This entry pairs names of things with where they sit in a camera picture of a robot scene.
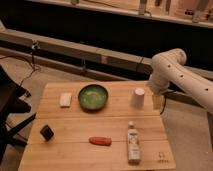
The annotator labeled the white ceramic cup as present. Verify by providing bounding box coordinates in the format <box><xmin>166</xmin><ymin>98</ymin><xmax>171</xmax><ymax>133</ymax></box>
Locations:
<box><xmin>131</xmin><ymin>88</ymin><xmax>145</xmax><ymax>109</ymax></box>

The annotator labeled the black cube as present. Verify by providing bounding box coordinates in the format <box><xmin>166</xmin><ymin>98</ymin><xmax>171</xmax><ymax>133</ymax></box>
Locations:
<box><xmin>40</xmin><ymin>125</ymin><xmax>54</xmax><ymax>141</ymax></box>

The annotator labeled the green bowl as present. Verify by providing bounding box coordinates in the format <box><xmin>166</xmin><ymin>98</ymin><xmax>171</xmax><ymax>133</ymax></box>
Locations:
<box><xmin>78</xmin><ymin>84</ymin><xmax>108</xmax><ymax>111</ymax></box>

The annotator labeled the orange carrot toy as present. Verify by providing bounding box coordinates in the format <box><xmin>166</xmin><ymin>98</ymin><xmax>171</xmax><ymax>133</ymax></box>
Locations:
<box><xmin>89</xmin><ymin>137</ymin><xmax>112</xmax><ymax>146</ymax></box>

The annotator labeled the black chair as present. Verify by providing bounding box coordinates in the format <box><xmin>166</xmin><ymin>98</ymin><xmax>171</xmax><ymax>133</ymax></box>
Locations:
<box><xmin>0</xmin><ymin>65</ymin><xmax>35</xmax><ymax>163</ymax></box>

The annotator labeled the wooden table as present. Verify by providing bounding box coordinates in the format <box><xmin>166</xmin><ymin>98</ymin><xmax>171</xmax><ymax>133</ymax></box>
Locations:
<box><xmin>18</xmin><ymin>81</ymin><xmax>176</xmax><ymax>171</ymax></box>

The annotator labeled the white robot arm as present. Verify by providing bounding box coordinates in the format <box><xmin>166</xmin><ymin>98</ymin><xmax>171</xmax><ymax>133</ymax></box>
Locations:
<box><xmin>148</xmin><ymin>48</ymin><xmax>213</xmax><ymax>115</ymax></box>

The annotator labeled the white bottle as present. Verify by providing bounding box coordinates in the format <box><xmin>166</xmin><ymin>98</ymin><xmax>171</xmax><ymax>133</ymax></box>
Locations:
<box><xmin>127</xmin><ymin>121</ymin><xmax>141</xmax><ymax>165</ymax></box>

